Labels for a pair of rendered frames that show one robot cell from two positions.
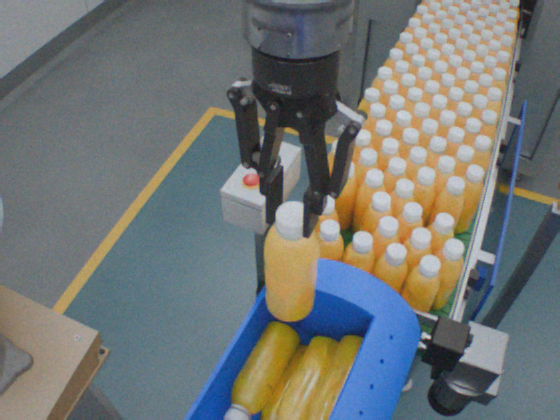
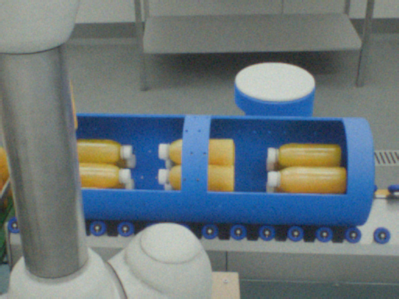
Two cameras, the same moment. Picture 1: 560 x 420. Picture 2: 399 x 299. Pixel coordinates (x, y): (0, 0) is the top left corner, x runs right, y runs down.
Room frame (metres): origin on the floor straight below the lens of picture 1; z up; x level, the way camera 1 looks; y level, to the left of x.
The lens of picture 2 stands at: (0.55, 1.35, 2.06)
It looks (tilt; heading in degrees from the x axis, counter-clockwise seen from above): 34 degrees down; 248
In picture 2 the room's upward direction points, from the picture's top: 1 degrees counter-clockwise
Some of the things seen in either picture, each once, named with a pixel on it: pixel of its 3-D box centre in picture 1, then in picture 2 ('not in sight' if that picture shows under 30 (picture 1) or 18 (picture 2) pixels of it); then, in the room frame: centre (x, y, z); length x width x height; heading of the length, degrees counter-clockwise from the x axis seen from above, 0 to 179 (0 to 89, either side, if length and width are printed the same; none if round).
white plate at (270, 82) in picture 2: not in sight; (274, 81); (-0.42, -0.39, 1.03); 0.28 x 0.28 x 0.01
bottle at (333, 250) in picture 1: (326, 257); not in sight; (0.64, -0.10, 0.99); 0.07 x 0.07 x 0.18
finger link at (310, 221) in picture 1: (311, 208); not in sight; (0.36, -0.04, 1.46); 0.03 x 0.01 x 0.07; 154
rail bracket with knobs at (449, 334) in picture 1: (443, 344); not in sight; (0.45, -0.33, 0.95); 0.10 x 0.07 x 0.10; 64
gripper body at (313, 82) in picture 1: (295, 83); not in sight; (0.37, -0.01, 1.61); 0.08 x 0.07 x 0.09; 64
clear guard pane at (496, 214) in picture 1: (488, 231); not in sight; (0.95, -0.65, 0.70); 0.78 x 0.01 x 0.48; 154
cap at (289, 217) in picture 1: (292, 218); not in sight; (0.38, -0.02, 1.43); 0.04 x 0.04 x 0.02
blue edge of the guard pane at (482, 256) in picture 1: (482, 229); not in sight; (0.96, -0.64, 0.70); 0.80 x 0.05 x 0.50; 154
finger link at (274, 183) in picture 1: (274, 195); not in sight; (0.38, 0.00, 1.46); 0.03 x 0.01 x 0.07; 154
